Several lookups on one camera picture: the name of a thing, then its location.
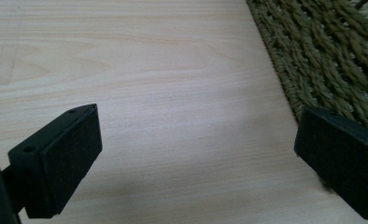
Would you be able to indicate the olive green knitted cloth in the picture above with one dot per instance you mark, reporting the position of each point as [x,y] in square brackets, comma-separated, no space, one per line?
[325,53]

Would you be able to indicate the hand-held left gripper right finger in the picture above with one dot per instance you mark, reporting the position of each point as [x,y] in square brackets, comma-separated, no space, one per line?
[344,158]

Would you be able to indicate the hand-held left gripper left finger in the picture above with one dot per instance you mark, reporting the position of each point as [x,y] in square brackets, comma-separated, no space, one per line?
[60,161]

